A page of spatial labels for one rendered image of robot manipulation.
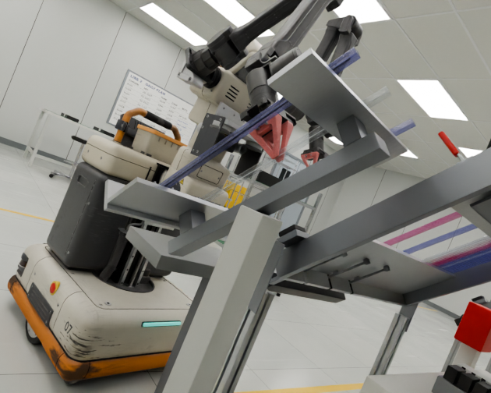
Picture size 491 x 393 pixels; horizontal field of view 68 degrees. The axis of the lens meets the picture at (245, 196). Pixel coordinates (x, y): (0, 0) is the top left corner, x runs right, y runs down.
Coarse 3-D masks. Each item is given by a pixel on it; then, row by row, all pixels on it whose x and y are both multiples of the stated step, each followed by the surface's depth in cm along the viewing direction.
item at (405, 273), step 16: (352, 256) 91; (368, 256) 92; (384, 256) 94; (400, 256) 95; (352, 272) 102; (368, 272) 104; (384, 272) 106; (400, 272) 107; (416, 272) 110; (432, 272) 112; (448, 272) 116; (384, 288) 120; (400, 288) 123; (416, 288) 125
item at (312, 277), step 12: (300, 276) 91; (312, 276) 94; (324, 276) 99; (324, 288) 97; (336, 288) 100; (348, 288) 105; (360, 288) 110; (372, 288) 116; (384, 300) 118; (396, 300) 124
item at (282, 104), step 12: (336, 60) 48; (348, 60) 47; (336, 72) 49; (276, 108) 54; (252, 120) 56; (264, 120) 56; (240, 132) 58; (216, 144) 61; (228, 144) 60; (204, 156) 62; (192, 168) 65; (168, 180) 68
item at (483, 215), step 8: (488, 192) 70; (472, 200) 72; (480, 200) 65; (488, 200) 64; (456, 208) 74; (464, 208) 75; (472, 208) 66; (480, 208) 67; (488, 208) 67; (464, 216) 78; (472, 216) 79; (480, 216) 79; (488, 216) 70; (480, 224) 83; (488, 224) 84; (488, 232) 88
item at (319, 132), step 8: (384, 88) 54; (376, 96) 55; (384, 96) 55; (368, 104) 56; (320, 128) 60; (304, 136) 62; (312, 136) 61; (296, 144) 63; (304, 144) 63; (280, 152) 65; (288, 152) 65; (264, 160) 67; (272, 160) 66; (280, 160) 66; (256, 168) 68; (264, 168) 68; (240, 176) 70; (248, 176) 70; (224, 184) 73; (232, 184) 72; (216, 192) 74; (224, 192) 74; (208, 200) 77
